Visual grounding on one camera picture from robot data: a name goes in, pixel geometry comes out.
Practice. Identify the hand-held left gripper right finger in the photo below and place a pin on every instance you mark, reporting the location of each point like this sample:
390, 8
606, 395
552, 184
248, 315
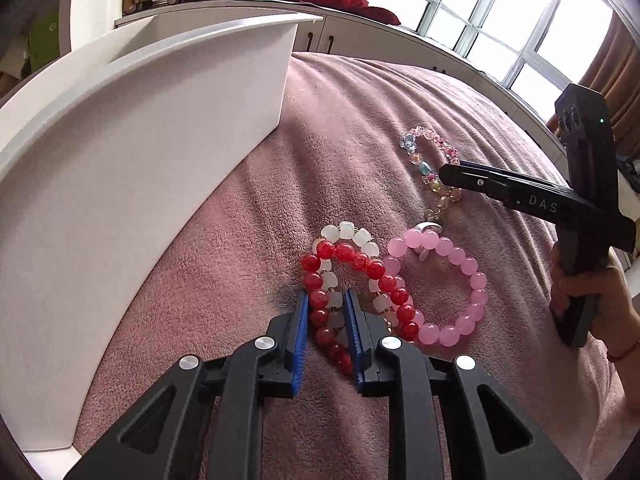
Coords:
352, 342

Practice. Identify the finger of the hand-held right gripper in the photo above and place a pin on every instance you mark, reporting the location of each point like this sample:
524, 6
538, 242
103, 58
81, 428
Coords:
530, 179
472, 182

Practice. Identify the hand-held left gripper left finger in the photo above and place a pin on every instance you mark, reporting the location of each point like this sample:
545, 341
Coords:
300, 342

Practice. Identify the white storage box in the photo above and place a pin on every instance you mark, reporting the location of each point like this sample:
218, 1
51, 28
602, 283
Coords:
125, 185

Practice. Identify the person's right forearm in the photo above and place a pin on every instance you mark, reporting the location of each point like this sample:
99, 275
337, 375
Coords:
627, 375

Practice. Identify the person's right hand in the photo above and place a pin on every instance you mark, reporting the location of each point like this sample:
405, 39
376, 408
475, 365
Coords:
612, 290

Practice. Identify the pink fleece blanket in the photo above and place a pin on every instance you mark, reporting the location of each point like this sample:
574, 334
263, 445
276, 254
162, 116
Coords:
350, 135

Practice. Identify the white framed window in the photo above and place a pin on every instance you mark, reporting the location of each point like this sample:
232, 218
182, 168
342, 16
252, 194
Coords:
480, 15

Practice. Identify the white window bench cabinet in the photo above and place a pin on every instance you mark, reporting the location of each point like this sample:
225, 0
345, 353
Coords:
380, 40

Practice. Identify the dark red cloth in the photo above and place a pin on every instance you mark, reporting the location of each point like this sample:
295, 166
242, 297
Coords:
350, 2

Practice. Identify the green object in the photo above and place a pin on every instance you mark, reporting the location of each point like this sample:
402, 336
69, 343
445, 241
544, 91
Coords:
45, 40

